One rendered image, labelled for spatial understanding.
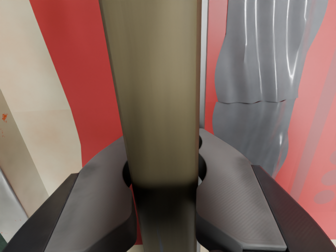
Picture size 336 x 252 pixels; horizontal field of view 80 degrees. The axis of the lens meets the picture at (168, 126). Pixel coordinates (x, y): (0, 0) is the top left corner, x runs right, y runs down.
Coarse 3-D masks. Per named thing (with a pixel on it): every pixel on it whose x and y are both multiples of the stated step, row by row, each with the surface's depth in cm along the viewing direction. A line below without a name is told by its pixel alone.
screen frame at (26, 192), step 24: (0, 96) 17; (0, 120) 17; (0, 144) 17; (24, 144) 20; (0, 168) 17; (24, 168) 20; (0, 192) 18; (24, 192) 19; (0, 216) 20; (24, 216) 20
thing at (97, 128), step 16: (80, 112) 18; (96, 112) 18; (112, 112) 18; (208, 112) 18; (304, 112) 18; (80, 128) 19; (96, 128) 19; (112, 128) 19; (208, 128) 19; (288, 128) 19; (304, 128) 19; (80, 144) 20; (96, 144) 20; (288, 144) 20; (288, 160) 21; (288, 176) 22; (320, 224) 26
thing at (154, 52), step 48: (144, 0) 5; (192, 0) 5; (144, 48) 6; (192, 48) 6; (144, 96) 7; (192, 96) 7; (144, 144) 7; (192, 144) 8; (144, 192) 9; (192, 192) 9; (144, 240) 10; (192, 240) 10
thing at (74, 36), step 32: (32, 0) 14; (64, 0) 14; (96, 0) 14; (224, 0) 14; (64, 32) 15; (96, 32) 15; (224, 32) 15; (320, 32) 15; (64, 64) 16; (96, 64) 16; (320, 64) 16; (96, 96) 18
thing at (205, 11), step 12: (204, 0) 11; (204, 12) 11; (204, 24) 11; (204, 36) 12; (204, 48) 12; (204, 60) 12; (204, 72) 13; (204, 84) 13; (204, 96) 13; (204, 108) 14; (204, 120) 14
